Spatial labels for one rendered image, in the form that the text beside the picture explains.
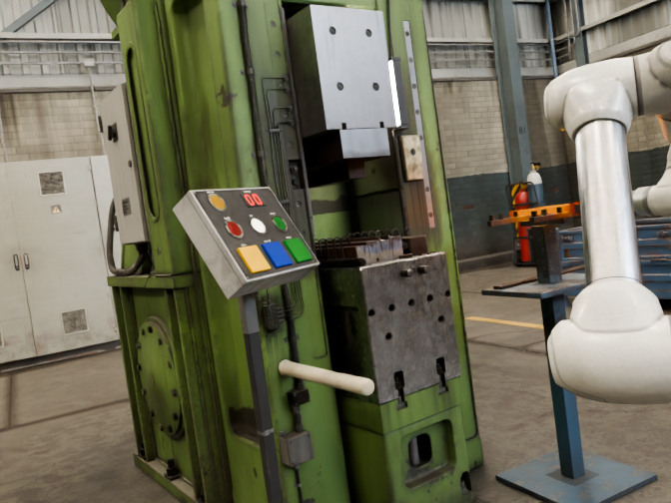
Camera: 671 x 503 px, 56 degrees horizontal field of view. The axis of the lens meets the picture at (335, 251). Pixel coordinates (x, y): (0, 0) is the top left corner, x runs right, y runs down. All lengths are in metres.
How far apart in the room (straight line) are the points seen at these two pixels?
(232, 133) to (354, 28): 0.55
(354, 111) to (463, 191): 7.90
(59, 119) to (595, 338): 7.18
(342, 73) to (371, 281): 0.69
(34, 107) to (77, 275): 2.02
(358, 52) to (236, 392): 1.30
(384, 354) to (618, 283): 0.99
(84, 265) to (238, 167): 5.20
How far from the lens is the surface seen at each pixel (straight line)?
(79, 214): 7.13
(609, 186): 1.37
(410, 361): 2.13
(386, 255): 2.13
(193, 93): 2.42
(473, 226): 10.04
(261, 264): 1.57
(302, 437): 2.10
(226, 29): 2.11
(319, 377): 1.87
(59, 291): 7.09
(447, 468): 2.36
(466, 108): 10.23
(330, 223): 2.58
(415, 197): 2.42
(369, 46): 2.22
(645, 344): 1.20
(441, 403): 2.26
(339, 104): 2.09
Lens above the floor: 1.08
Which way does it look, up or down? 3 degrees down
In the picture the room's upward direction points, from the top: 8 degrees counter-clockwise
